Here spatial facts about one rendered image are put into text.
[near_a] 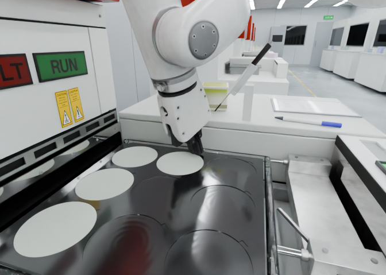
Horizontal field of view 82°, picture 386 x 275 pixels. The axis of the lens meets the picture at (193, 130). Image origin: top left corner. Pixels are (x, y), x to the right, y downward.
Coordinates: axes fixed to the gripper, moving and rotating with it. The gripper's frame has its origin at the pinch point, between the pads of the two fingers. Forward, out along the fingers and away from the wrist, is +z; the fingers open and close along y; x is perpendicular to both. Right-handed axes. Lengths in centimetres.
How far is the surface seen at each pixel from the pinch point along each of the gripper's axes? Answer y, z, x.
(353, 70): 774, 346, 69
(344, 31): 1001, 299, 149
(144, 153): -7.6, -0.5, 9.3
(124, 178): -16.1, -3.6, 3.5
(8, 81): -20.4, -24.9, 12.6
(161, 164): -8.5, -0.8, 2.4
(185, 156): -2.7, 1.3, 0.9
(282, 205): 2.4, 11.7, -19.0
